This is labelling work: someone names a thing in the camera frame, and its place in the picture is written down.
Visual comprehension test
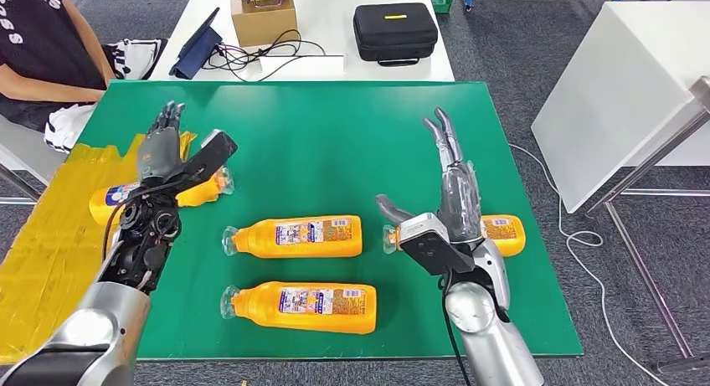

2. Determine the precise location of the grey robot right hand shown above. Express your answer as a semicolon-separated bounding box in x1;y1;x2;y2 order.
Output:
375;106;485;246

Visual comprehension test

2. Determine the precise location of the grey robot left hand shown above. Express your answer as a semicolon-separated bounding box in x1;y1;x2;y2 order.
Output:
136;100;188;188

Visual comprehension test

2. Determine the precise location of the orange detergent bottle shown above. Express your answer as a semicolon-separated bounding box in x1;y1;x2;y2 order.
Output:
219;280;378;336
88;167;235;226
381;214;527;259
222;215;364;260

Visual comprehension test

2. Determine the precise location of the tablet in dark blue case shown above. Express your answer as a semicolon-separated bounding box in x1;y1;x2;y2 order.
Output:
169;7;224;80

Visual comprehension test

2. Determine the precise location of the grey bench seat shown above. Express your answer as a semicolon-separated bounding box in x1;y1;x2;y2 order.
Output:
0;111;68;207

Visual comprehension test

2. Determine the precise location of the person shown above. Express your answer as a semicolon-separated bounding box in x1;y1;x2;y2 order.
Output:
0;0;167;153

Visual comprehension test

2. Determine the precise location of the brown cardboard box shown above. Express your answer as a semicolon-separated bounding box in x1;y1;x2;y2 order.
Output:
230;0;300;49

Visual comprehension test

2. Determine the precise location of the flat white box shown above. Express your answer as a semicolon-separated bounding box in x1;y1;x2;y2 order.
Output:
259;54;346;80

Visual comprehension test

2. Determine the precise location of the black carrying case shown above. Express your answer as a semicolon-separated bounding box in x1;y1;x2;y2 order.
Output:
352;3;440;69

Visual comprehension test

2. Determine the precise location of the large white table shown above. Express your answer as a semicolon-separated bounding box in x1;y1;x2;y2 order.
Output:
531;0;710;215

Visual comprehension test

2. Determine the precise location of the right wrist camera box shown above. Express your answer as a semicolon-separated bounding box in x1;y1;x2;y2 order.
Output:
398;212;478;276

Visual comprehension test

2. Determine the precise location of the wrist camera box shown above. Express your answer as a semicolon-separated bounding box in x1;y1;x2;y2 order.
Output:
398;212;478;276
174;129;239;193

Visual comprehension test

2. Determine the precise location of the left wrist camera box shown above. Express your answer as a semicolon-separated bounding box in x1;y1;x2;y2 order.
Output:
174;129;239;193

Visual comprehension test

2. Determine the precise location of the white floor cable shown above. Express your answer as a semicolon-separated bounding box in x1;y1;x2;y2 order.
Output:
507;143;666;386

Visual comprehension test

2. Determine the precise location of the black cable bundle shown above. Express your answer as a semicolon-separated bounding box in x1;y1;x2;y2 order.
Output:
203;29;327;84

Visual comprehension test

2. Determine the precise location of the metal table frame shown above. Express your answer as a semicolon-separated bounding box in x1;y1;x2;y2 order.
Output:
584;75;710;376

